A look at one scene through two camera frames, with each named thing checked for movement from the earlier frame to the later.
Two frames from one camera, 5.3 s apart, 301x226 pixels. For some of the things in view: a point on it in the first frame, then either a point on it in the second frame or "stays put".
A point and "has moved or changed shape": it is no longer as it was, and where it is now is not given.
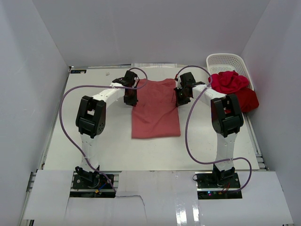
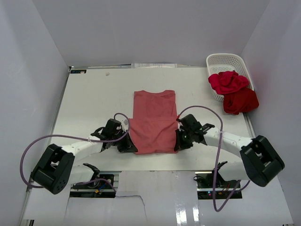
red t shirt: x=230 y=82 stays put
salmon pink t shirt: x=156 y=115 has moved or changed shape
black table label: x=78 y=71 stays put
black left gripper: x=133 y=101 -> x=128 y=146
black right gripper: x=179 y=101 -> x=180 y=145
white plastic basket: x=218 y=62 stays put
